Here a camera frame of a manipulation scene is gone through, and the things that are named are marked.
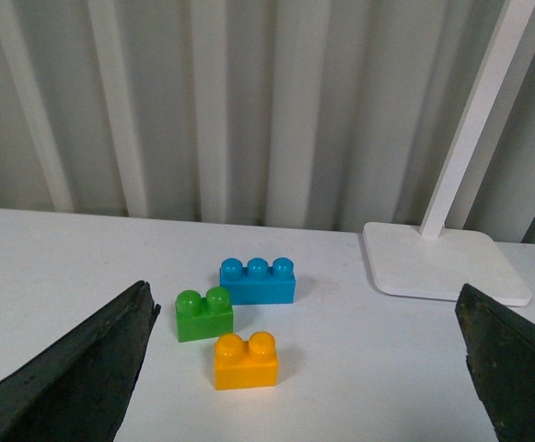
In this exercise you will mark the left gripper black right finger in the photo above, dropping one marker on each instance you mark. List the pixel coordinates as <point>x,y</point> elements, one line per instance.
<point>501,360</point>

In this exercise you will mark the yellow two-stud block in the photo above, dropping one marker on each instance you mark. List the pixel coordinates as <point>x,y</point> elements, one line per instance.
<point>240,364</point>

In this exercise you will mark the green two-stud block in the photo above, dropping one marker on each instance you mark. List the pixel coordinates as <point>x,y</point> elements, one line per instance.
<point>205,317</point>

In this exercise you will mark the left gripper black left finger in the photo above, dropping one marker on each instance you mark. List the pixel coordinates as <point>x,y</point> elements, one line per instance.
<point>79,388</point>

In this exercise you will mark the white desk lamp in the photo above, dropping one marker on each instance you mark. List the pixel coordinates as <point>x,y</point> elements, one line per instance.
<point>432,261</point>

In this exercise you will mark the blue three-stud block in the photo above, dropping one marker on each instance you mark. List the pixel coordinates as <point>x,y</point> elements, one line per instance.
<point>258,282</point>

